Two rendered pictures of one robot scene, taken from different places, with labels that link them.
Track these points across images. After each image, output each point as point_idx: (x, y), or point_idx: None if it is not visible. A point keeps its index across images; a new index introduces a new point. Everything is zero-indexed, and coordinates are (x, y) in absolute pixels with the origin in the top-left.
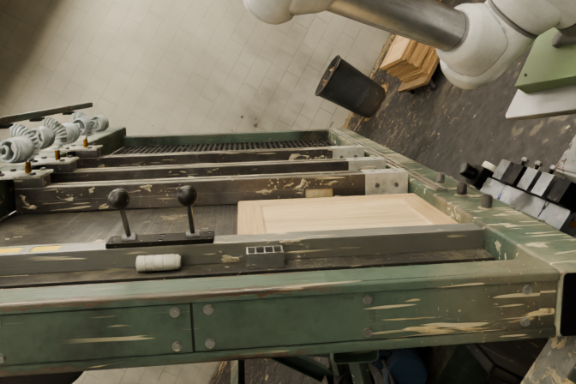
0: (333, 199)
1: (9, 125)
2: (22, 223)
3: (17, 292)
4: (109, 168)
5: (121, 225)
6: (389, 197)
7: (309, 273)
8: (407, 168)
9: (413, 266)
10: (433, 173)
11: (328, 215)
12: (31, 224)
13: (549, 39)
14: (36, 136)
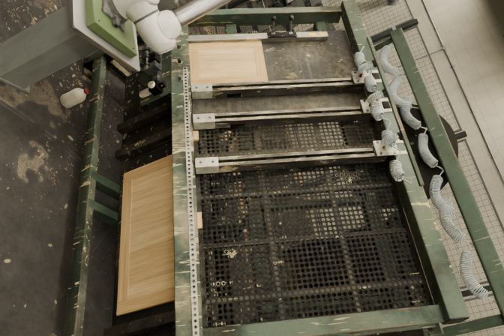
0: (227, 80)
1: (373, 62)
2: (349, 74)
3: (300, 10)
4: (343, 112)
5: (308, 69)
6: (203, 79)
7: (241, 12)
8: (184, 103)
9: (217, 13)
10: (175, 96)
11: (231, 63)
12: (344, 73)
13: (121, 34)
14: (361, 67)
